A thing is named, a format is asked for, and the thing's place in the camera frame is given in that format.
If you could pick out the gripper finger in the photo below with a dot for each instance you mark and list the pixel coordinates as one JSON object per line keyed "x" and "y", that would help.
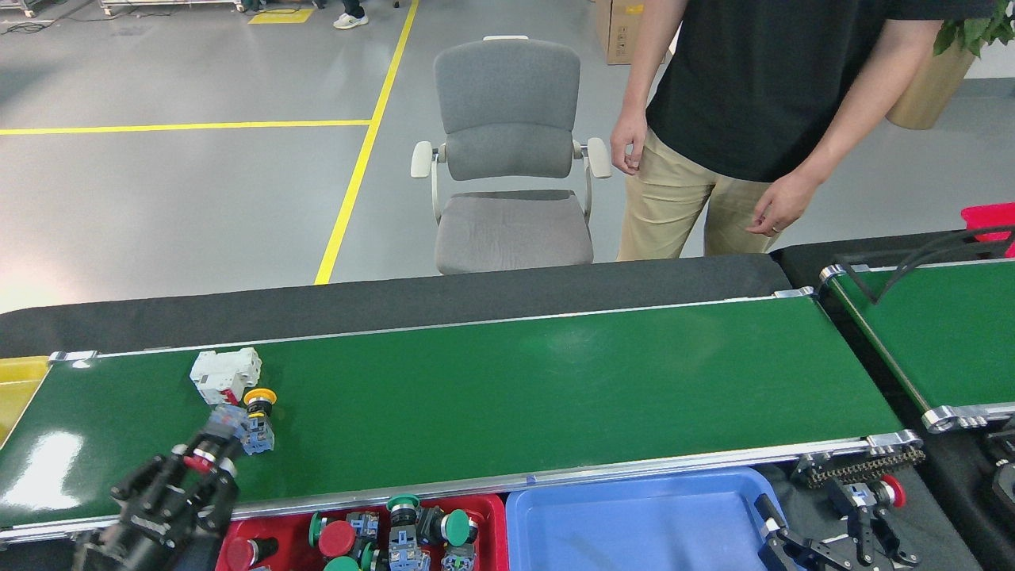
{"x": 793, "y": 551}
{"x": 868, "y": 547}

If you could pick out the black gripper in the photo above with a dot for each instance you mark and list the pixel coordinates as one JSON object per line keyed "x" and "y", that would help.
{"x": 143, "y": 539}

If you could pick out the red mushroom push button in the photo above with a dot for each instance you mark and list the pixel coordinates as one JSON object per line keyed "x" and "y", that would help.
{"x": 892, "y": 490}
{"x": 337, "y": 539}
{"x": 226, "y": 420}

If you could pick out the red button with black body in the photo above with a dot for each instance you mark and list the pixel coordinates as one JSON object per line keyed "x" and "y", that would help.
{"x": 242, "y": 553}

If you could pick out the person's left forearm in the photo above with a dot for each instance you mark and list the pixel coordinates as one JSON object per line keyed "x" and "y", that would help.
{"x": 864, "y": 103}

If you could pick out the person's right forearm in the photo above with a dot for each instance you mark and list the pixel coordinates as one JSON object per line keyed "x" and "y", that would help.
{"x": 654, "y": 59}

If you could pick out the red plastic tray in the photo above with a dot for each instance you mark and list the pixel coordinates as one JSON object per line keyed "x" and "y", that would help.
{"x": 293, "y": 555}

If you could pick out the blue plastic tray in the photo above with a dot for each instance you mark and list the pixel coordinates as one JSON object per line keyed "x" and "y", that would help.
{"x": 634, "y": 527}

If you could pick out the yellow plastic tray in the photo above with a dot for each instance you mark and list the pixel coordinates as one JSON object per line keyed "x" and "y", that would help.
{"x": 16, "y": 388}

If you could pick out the short green conveyor belt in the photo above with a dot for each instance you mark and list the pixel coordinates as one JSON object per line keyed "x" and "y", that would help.
{"x": 944, "y": 341}

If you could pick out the long green conveyor belt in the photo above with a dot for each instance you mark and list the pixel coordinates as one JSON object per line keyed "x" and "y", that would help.
{"x": 515, "y": 396}

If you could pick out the person's left hand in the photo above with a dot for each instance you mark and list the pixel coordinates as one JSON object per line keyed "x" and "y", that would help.
{"x": 785, "y": 202}

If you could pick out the person's right hand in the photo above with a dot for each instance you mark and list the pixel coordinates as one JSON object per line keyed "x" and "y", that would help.
{"x": 629, "y": 147}

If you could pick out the yellow mushroom push button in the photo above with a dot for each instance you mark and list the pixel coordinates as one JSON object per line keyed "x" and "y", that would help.
{"x": 258, "y": 432}

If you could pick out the white circuit breaker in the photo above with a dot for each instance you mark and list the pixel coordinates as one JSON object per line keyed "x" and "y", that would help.
{"x": 226, "y": 373}

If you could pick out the red plastic bin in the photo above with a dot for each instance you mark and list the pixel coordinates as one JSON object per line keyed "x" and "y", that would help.
{"x": 987, "y": 218}

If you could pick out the tan plant pot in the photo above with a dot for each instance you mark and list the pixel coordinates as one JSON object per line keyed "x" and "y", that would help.
{"x": 928, "y": 91}

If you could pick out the grey office chair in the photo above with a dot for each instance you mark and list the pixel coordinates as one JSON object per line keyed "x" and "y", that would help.
{"x": 507, "y": 87}

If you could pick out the green plant leaves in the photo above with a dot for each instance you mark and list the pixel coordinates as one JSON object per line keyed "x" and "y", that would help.
{"x": 979, "y": 28}

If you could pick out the brown cardboard box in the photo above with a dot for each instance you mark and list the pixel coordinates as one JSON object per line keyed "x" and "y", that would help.
{"x": 626, "y": 32}

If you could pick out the black guide frame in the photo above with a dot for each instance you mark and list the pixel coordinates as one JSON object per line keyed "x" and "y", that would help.
{"x": 856, "y": 281}

